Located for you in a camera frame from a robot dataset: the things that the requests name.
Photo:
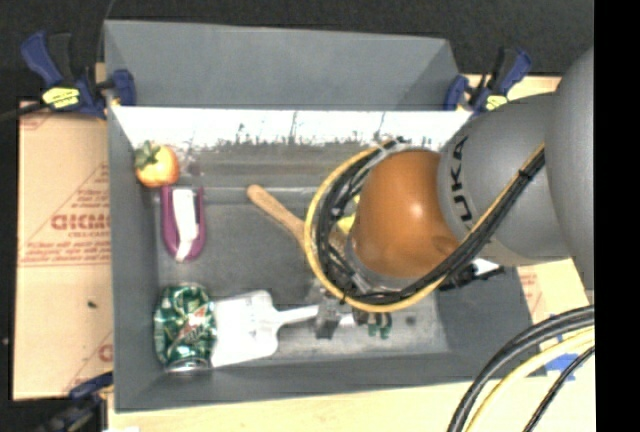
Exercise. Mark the white plastic spatula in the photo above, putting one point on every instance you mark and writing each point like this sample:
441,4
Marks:
245,327

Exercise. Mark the wooden spoon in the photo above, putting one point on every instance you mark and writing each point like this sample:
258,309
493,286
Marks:
272,206

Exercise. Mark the crushed green soda can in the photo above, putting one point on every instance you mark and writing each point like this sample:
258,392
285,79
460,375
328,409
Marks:
184,327

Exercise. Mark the orange toy fruit, green leaves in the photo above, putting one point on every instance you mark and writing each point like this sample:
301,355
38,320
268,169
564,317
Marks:
157,168

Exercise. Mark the grey metal bin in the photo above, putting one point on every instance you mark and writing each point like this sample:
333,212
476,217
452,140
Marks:
260,70

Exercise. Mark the brown cardboard board, red print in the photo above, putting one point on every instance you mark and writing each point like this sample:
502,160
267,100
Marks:
60,200

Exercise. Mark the black cylinder on white bracket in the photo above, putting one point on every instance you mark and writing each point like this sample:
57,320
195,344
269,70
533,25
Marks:
482,266

